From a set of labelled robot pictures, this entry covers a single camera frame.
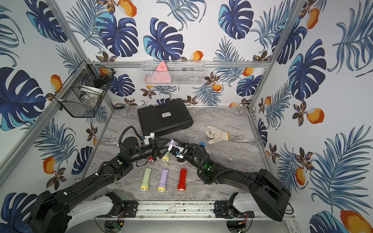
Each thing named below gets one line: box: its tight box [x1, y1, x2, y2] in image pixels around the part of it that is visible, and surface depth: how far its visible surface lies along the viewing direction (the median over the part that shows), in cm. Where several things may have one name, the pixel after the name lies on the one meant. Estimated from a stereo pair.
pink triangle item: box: [152, 61, 172, 84], surface depth 92 cm
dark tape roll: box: [114, 102, 125, 110], surface depth 124 cm
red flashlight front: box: [177, 168, 187, 192], surface depth 83 cm
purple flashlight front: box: [157, 168, 170, 193], surface depth 83 cm
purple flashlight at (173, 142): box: [168, 139, 182, 147], surface depth 73 cm
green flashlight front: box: [139, 167, 152, 191], surface depth 84 cm
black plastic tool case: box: [137, 98, 194, 137], surface depth 109 cm
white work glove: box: [204, 125, 230, 145], surface depth 105 cm
